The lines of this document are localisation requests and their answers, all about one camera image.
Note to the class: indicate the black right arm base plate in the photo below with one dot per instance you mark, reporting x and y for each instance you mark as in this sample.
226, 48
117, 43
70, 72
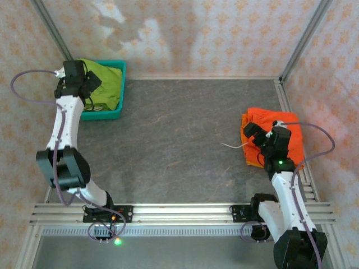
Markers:
238, 214

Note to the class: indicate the teal plastic basket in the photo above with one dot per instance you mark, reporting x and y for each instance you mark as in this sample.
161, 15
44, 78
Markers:
106, 115

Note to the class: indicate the aluminium mounting rail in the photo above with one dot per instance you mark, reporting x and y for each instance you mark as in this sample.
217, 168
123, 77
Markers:
182, 213

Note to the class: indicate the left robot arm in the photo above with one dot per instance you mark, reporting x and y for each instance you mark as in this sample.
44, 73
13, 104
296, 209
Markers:
66, 123

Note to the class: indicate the lime green shorts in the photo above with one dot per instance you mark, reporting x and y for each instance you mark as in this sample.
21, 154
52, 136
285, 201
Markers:
108, 84

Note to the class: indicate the aluminium frame post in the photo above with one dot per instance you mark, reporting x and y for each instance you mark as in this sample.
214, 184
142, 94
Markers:
53, 33
303, 39

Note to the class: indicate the red-orange shorts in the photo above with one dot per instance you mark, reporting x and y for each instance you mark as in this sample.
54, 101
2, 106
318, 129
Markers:
294, 131

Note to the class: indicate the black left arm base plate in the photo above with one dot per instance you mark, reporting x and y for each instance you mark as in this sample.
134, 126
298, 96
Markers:
126, 214

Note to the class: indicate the aluminium table edge rail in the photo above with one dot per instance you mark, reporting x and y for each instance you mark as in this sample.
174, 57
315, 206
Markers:
48, 196
196, 77
281, 95

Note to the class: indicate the aluminium frame leg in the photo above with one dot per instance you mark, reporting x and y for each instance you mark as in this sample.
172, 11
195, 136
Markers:
28, 249
336, 246

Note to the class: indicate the controller box with green light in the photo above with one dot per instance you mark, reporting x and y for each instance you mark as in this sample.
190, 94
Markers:
102, 232

